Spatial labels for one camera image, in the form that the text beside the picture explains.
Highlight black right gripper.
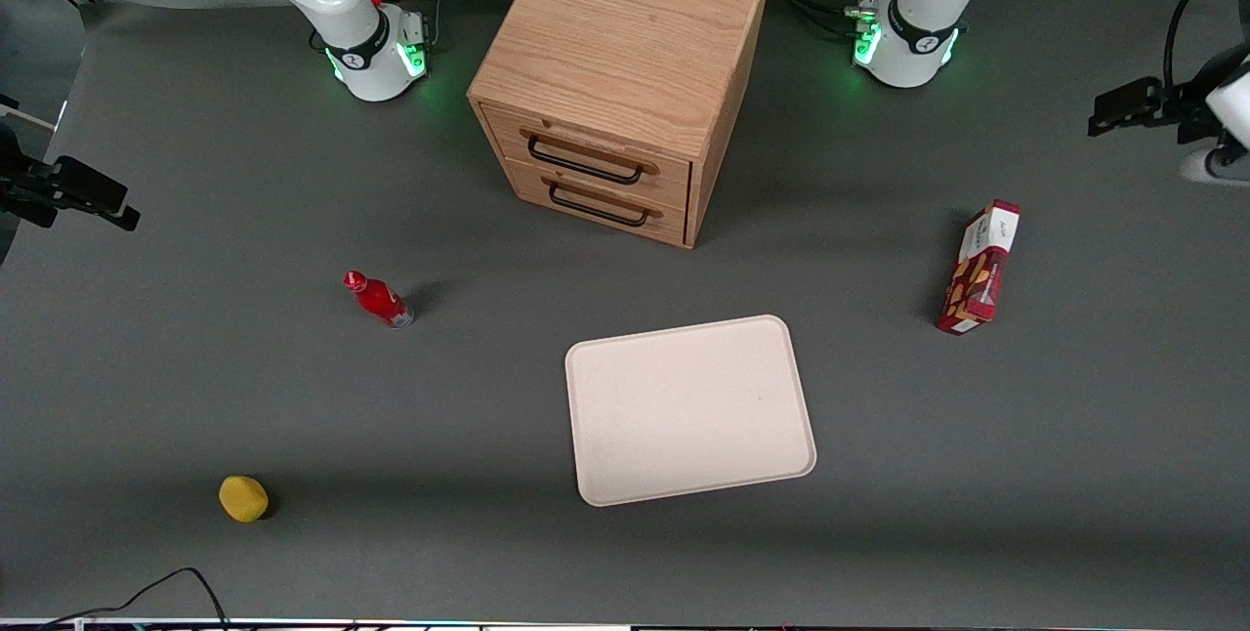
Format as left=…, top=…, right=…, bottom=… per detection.
left=0, top=123, right=142, bottom=232

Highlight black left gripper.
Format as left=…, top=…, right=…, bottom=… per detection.
left=1088, top=74, right=1228, bottom=146

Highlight red cookie box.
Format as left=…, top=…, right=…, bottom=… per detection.
left=936, top=200, right=1022, bottom=336

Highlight beige rectangular tray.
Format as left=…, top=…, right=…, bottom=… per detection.
left=565, top=315, right=818, bottom=508

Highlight small red bottle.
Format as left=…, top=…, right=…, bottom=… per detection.
left=343, top=271, right=415, bottom=329

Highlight yellow lemon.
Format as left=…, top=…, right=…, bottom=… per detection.
left=219, top=476, right=271, bottom=524

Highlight wooden drawer front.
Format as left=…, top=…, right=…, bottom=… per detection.
left=481, top=105, right=693, bottom=212
left=503, top=158, right=688, bottom=247

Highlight oak wooden drawer cabinet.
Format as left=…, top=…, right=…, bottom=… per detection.
left=467, top=0, right=773, bottom=250

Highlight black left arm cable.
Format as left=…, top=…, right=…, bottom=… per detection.
left=1161, top=0, right=1250, bottom=90

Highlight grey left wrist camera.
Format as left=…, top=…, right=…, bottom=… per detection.
left=1180, top=145, right=1250, bottom=186

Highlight black loose table cable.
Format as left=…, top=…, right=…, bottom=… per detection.
left=37, top=567, right=231, bottom=630

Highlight black metal drawer handle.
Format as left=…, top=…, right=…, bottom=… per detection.
left=547, top=180, right=651, bottom=229
left=526, top=136, right=646, bottom=187

